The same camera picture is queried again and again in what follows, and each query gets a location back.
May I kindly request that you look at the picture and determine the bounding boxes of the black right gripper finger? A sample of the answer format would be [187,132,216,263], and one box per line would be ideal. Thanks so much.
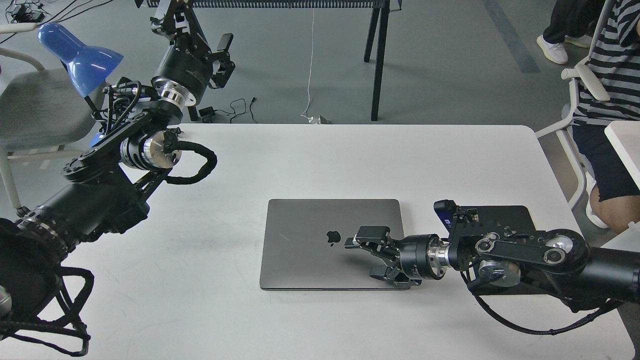
[369,268,423,289]
[343,226,391,253]

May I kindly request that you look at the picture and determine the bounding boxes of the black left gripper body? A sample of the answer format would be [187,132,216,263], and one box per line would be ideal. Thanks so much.
[151,33,236,108]

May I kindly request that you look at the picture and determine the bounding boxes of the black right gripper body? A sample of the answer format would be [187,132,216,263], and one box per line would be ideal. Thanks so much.
[381,234,450,280]

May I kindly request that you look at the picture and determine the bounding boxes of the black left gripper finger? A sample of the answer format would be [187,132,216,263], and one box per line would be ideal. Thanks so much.
[150,0,195,42]
[217,33,234,63]

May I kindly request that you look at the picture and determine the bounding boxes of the grey laptop computer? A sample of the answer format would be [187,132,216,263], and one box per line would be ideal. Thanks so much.
[259,199,404,291]

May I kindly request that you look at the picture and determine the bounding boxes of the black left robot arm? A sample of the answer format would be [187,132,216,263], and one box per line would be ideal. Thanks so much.
[1,0,235,357]

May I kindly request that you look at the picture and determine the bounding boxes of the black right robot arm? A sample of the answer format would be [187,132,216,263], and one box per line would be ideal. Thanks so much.
[344,199,639,335]

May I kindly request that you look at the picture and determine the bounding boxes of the black mouse pad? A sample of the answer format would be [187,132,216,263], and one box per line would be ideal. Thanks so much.
[449,205,556,296]

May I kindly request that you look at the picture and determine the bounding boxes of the blue desk lamp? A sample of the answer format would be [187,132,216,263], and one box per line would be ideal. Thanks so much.
[36,22,124,146]

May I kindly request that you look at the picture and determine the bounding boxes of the grey office chair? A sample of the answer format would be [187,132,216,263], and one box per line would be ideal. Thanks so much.
[1,23,104,215]

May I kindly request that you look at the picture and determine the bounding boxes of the black table legs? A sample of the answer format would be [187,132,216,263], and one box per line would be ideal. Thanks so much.
[363,0,391,122]

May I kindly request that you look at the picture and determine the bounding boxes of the white chair of person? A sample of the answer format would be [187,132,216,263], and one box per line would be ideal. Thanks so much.
[535,0,605,208]

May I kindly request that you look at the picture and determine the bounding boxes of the person in striped shirt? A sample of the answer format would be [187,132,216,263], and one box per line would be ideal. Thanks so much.
[536,0,640,235]

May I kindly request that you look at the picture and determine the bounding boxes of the black power adapter with cable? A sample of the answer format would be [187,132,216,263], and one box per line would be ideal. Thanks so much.
[198,96,258,124]

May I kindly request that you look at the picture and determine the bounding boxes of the white hanging cable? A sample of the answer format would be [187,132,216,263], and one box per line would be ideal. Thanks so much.
[300,9,332,126]

